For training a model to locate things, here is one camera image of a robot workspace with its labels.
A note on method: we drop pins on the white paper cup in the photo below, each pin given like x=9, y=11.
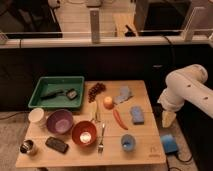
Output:
x=37, y=116

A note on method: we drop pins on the blue device on floor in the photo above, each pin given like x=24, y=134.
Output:
x=169, y=144

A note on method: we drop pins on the wooden table board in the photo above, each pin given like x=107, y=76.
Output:
x=148, y=148

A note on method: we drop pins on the black rectangular phone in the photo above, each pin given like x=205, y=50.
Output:
x=57, y=144

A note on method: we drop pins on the black handled brush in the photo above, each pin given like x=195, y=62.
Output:
x=70, y=94

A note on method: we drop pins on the metal cup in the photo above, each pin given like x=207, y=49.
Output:
x=28, y=147

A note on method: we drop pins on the orange fruit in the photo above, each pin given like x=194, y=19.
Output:
x=108, y=102

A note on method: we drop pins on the blue sponge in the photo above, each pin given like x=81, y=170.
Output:
x=137, y=115

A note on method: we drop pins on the red bowl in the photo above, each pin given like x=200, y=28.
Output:
x=84, y=133

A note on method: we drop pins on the purple grapes bunch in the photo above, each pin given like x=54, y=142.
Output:
x=95, y=90

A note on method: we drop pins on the small blue cup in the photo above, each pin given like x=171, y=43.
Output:
x=128, y=143

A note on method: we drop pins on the red chili pepper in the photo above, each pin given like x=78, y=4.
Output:
x=118, y=119

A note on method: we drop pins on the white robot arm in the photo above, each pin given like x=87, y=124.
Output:
x=185, y=84

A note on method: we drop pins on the silver fork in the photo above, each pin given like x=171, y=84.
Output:
x=101, y=145

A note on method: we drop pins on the grey blue cloth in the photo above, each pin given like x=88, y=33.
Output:
x=125, y=94

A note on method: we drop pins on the green plastic tray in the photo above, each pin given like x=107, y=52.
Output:
x=49, y=84

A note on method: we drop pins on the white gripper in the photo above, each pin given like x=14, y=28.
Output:
x=170, y=102

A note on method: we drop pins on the yellow green corn piece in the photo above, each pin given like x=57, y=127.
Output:
x=94, y=111

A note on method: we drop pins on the purple bowl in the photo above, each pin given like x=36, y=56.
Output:
x=59, y=122

